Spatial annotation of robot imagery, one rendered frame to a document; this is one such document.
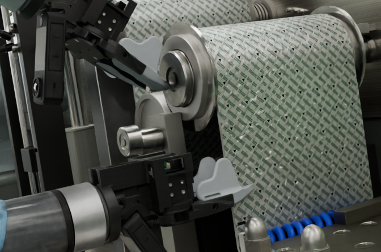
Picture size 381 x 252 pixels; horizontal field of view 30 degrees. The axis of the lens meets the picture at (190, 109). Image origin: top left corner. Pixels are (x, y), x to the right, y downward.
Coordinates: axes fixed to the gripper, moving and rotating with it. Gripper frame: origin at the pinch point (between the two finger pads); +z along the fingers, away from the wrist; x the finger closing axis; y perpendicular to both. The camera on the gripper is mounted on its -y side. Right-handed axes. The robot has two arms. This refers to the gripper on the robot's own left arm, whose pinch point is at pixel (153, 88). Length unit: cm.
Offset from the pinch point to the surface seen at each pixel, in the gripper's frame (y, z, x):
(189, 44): 5.8, -0.8, -5.9
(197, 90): 1.1, 3.0, -6.1
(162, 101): 0.9, 4.5, 6.0
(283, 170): -2.1, 18.6, -8.4
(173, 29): 8.2, -1.7, -0.7
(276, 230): -10.0, 19.6, -11.0
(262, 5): 31.0, 19.9, 21.0
